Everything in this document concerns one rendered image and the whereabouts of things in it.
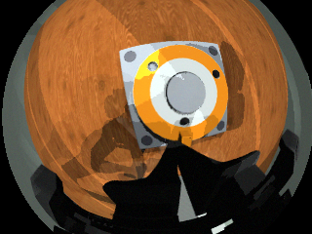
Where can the orange round plate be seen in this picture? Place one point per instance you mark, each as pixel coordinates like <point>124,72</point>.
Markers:
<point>152,104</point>

